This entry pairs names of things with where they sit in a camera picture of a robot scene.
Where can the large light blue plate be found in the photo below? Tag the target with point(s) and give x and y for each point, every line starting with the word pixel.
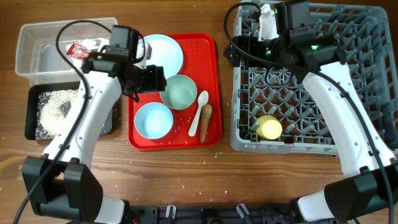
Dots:
pixel 165 53

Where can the brown carrot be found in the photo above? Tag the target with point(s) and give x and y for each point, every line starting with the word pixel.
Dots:
pixel 206 114

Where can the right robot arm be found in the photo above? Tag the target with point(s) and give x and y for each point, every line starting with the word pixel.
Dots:
pixel 319 63

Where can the white napkin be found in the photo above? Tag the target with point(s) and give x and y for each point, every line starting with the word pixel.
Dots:
pixel 93 45

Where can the yellow plastic cup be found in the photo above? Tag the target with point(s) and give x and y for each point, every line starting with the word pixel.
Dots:
pixel 269 127

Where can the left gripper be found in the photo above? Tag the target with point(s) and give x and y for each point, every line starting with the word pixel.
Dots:
pixel 157 83

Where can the pile of white rice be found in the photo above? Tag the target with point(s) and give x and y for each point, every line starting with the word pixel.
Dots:
pixel 52 110

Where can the grey dishwasher rack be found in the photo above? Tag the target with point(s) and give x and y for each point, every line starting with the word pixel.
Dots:
pixel 363 33

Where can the green bowl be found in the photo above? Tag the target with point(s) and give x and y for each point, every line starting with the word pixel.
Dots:
pixel 180 92

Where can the red serving tray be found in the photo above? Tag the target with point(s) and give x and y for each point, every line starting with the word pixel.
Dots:
pixel 199 63

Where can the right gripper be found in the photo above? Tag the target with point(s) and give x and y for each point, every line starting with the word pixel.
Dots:
pixel 250 43

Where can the clear plastic bin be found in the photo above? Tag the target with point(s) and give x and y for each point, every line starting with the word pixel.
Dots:
pixel 37 58

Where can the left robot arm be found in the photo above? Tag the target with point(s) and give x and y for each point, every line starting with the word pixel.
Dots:
pixel 60 183

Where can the small light blue bowl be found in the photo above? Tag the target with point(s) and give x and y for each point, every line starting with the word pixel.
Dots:
pixel 153 120

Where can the black plastic tray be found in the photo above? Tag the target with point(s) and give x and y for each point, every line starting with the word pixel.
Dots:
pixel 30 121

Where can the white plastic spoon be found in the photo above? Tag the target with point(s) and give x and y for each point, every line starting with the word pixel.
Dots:
pixel 202 101

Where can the red sauce packet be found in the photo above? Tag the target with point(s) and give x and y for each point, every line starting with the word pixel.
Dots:
pixel 78 51

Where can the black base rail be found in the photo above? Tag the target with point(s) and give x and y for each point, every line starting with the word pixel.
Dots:
pixel 278 213

